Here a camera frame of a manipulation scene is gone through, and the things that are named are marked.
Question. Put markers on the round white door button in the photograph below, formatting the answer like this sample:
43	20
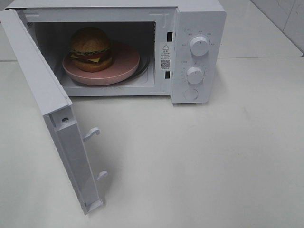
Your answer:
191	94

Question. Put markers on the pink round plate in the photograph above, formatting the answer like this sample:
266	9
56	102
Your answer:
125	62

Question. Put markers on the toy hamburger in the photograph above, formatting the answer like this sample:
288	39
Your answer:
90	49

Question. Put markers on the lower white timer knob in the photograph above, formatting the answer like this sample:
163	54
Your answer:
194	75

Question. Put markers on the white microwave oven body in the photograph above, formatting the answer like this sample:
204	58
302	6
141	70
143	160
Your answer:
162	29

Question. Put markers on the upper white power knob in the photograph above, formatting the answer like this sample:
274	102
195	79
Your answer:
199	45

